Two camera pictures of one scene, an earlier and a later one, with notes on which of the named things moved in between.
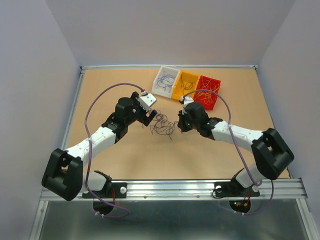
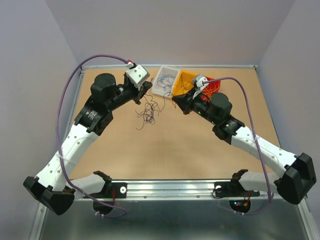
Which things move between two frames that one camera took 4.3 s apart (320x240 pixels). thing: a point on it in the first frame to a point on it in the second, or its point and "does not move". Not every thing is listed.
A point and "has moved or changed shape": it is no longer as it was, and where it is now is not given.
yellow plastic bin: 186,82 does not move
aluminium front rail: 285,188 does not move
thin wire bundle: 161,125 has moved or changed shape
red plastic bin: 208,98 does not move
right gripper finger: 184,123 to 185,102
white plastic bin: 163,82 does not move
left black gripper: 147,119 to 144,87
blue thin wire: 167,80 does not move
